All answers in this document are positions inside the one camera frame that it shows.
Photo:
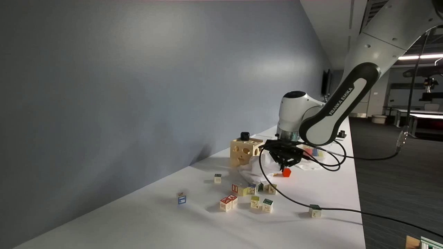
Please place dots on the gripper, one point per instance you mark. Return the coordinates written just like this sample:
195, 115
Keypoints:
284, 148

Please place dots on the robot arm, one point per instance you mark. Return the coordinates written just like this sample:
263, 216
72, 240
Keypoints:
363, 58

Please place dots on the clear plastic bag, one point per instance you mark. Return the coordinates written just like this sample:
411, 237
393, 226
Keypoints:
316, 160

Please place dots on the white bag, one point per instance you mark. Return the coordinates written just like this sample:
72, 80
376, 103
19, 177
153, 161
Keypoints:
254, 169

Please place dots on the red hexagonal block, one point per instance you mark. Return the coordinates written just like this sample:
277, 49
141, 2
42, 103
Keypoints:
286, 172

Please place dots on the green wooden letter block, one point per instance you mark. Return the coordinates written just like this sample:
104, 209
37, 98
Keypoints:
260, 187

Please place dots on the wooden shape sorter cube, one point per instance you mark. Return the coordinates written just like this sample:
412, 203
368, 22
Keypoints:
244, 152

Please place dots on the blue wooden letter block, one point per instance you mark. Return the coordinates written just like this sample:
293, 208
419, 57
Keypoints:
182, 199
252, 189

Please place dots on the green-topped wooden letter block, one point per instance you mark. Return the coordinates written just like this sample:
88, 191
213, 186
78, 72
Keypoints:
217, 178
267, 206
315, 211

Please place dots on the small black block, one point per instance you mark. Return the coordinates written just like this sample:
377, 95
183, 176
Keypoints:
245, 136

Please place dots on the yellow wooden letter block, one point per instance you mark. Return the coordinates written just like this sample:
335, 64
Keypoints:
255, 202
243, 191

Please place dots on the red wooden letter block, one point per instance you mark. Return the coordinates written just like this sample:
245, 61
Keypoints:
225, 204
233, 200
235, 188

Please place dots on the small black device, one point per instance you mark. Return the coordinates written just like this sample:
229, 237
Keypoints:
342, 134

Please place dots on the white round bin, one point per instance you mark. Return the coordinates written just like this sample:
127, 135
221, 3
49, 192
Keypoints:
378, 119

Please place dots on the row of tables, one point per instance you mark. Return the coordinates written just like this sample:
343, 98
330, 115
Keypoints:
420, 116

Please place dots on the brown and green box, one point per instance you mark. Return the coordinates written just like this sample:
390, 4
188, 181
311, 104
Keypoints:
424, 243

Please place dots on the ceiling light strip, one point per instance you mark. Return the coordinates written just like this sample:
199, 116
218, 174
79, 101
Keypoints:
420, 56

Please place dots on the camera on mount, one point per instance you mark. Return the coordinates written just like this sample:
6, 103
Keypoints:
429, 84

